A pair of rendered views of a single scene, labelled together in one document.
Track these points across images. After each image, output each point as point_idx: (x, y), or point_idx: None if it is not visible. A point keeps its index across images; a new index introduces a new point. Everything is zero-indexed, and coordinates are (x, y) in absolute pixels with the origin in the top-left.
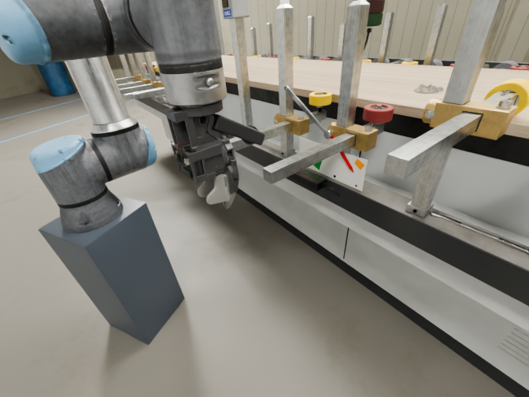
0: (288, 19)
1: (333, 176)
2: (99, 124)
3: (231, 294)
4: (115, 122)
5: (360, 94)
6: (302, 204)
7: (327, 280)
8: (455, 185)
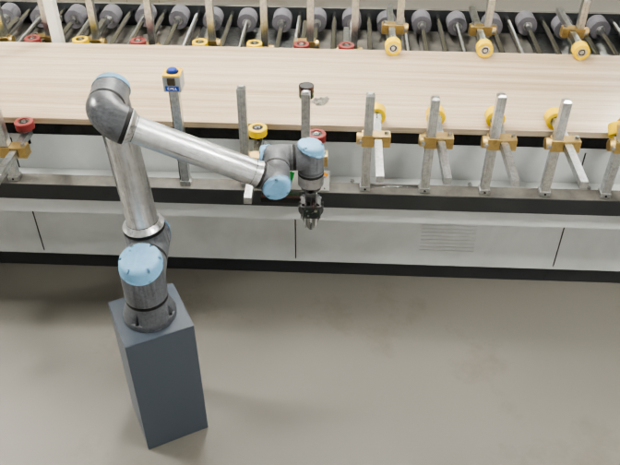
0: (245, 94)
1: None
2: (149, 227)
3: (227, 351)
4: (158, 219)
5: (282, 118)
6: (233, 227)
7: (291, 287)
8: None
